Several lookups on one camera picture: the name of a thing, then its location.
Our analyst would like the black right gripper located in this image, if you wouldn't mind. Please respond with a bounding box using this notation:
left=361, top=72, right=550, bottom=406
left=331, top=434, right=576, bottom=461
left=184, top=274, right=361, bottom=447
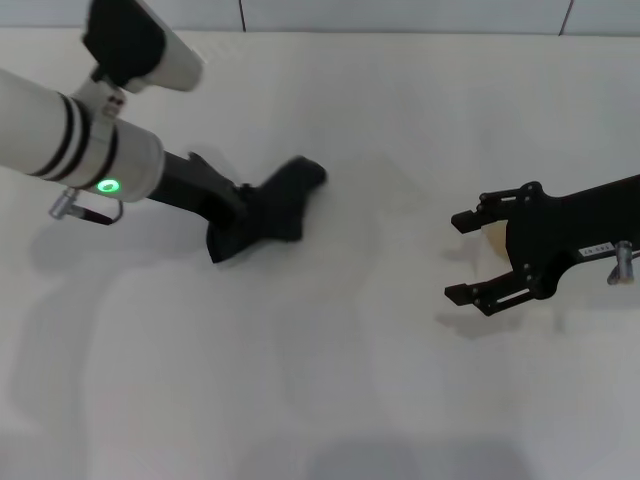
left=443, top=173, right=640, bottom=318

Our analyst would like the white paper cup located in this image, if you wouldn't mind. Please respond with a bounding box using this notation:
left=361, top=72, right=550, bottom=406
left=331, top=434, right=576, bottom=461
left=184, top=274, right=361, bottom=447
left=467, top=223, right=512, bottom=284

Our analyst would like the arm cable with connector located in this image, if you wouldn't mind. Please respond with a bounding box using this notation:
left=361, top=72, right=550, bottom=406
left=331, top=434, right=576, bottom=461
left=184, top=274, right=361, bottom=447
left=48, top=189, right=125, bottom=226
left=607, top=240, right=640, bottom=286

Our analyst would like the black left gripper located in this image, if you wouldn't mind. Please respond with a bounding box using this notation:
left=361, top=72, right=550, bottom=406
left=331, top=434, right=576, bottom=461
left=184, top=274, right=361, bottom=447
left=148, top=148, right=260, bottom=232

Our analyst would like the dark blue rag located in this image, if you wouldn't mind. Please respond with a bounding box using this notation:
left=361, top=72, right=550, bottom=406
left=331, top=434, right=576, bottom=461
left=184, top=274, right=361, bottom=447
left=204, top=155, right=329, bottom=265

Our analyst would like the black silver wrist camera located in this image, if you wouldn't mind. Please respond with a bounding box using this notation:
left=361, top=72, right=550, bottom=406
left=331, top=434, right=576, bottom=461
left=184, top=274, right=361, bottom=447
left=82, top=0, right=207, bottom=95

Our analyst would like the right arm cable with connector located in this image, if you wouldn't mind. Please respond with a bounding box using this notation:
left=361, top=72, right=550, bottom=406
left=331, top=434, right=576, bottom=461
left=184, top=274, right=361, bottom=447
left=607, top=240, right=640, bottom=286

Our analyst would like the left arm cable with connector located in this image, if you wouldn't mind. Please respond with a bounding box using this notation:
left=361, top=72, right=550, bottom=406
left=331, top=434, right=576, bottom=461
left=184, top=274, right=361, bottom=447
left=48, top=189, right=125, bottom=226

